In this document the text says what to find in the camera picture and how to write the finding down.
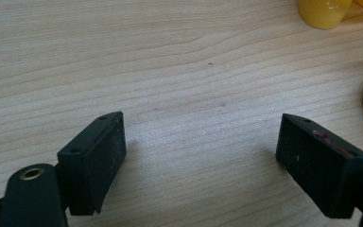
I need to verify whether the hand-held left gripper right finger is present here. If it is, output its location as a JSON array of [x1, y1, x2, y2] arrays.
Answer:
[[275, 113, 363, 219]]

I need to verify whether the yellow cup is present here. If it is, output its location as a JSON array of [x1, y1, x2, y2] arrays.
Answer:
[[298, 0, 354, 30]]

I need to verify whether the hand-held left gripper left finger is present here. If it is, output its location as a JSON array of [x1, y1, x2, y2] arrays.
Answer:
[[57, 111, 128, 217]]

